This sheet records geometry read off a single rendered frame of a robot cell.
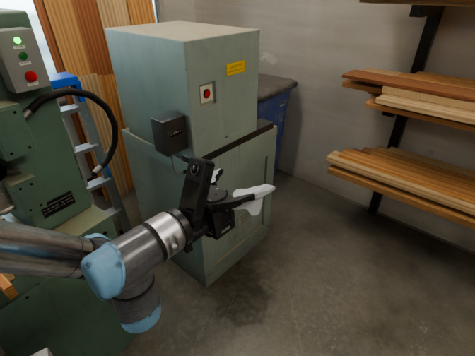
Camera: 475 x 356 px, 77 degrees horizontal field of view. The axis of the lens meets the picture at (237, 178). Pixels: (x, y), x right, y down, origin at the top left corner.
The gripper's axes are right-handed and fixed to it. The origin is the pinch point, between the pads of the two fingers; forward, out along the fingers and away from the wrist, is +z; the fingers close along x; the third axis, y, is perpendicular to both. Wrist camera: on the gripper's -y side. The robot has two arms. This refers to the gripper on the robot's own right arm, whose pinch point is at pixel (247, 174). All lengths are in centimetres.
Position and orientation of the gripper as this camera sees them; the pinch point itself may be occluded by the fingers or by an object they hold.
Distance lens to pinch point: 64.6
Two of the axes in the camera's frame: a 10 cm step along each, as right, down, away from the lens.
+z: 6.8, -4.0, 6.2
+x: 7.3, 2.5, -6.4
